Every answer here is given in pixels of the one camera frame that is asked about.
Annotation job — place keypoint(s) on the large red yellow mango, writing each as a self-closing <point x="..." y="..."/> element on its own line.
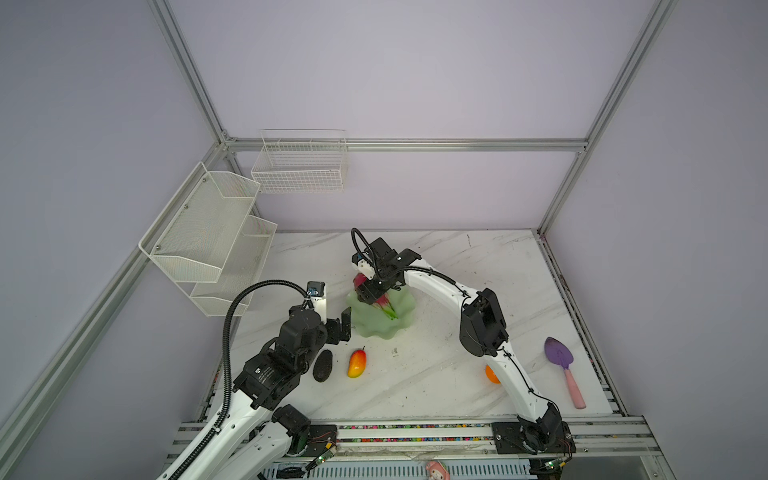
<point x="357" y="363"/>

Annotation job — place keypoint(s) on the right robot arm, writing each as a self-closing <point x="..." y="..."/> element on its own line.
<point x="482" y="329"/>

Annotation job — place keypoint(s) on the purple pink toy shovel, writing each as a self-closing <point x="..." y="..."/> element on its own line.
<point x="559" y="354"/>

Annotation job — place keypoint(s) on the orange tangerine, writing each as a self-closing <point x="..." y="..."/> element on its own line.
<point x="491" y="376"/>

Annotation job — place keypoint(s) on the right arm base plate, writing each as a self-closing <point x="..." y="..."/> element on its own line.
<point x="530" y="438"/>

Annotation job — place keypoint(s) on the white wire basket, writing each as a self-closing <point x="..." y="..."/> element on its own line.
<point x="301" y="161"/>

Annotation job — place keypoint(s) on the pink dragon fruit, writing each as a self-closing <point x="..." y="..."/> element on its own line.
<point x="371" y="292"/>

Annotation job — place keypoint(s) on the white mesh lower shelf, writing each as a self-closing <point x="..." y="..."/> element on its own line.
<point x="242" y="268"/>

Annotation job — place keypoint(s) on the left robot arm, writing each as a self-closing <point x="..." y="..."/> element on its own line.
<point x="251" y="430"/>

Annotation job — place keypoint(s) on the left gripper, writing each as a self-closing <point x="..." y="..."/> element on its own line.
<point x="333" y="335"/>

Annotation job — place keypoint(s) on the aluminium front rail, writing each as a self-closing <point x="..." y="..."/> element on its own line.
<point x="616" y="446"/>

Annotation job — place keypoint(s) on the white mesh shelf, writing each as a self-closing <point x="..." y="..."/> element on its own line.
<point x="242" y="268"/>
<point x="192" y="239"/>

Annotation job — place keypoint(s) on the black avocado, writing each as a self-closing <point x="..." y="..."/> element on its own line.
<point x="323" y="366"/>

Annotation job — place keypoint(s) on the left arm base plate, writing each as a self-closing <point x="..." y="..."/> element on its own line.
<point x="312" y="442"/>

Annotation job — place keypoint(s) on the pink doll figure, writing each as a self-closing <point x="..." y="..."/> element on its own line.
<point x="437" y="471"/>

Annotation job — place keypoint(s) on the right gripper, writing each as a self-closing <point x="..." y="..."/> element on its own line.
<point x="367" y="293"/>

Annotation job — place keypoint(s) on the white mesh upper shelf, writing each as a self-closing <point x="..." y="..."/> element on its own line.
<point x="192" y="239"/>

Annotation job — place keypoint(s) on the green scalloped fruit bowl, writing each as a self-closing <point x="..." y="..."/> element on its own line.
<point x="383" y="321"/>

